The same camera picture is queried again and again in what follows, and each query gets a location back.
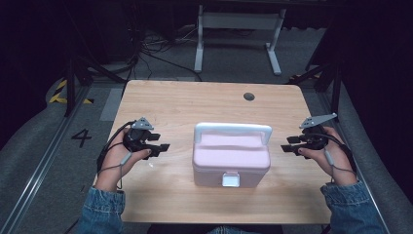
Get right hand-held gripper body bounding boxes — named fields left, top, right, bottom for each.
left=298, top=112, right=338, bottom=152

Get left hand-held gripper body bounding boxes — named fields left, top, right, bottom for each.
left=123, top=116, right=155, bottom=153

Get pink storage box white handle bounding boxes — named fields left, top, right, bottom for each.
left=192, top=122, right=274, bottom=189

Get person's right hand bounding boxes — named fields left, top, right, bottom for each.
left=297, top=126, right=358, bottom=187

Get person's left hand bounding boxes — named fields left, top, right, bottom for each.
left=94, top=128, right=153, bottom=193

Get black tripod stand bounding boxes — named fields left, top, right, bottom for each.
left=287, top=57, right=346, bottom=124
left=62, top=53, right=129, bottom=118

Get grey left wrist strap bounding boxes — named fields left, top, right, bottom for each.
left=98, top=151, right=133, bottom=190

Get grey wrist strap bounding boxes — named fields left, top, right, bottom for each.
left=323, top=149, right=357, bottom=183
left=98, top=151, right=133, bottom=190

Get grey right wrist strap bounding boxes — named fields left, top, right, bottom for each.
left=323, top=149, right=357, bottom=183

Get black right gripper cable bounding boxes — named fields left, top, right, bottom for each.
left=316, top=132, right=357, bottom=172

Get metal floor rail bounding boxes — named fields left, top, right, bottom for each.
left=0, top=87, right=93, bottom=234
left=319, top=92, right=392, bottom=234

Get black floor cables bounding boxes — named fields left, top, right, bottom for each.
left=128, top=27, right=203, bottom=83

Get white metal desk frame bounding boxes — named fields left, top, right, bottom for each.
left=193, top=4, right=287, bottom=77

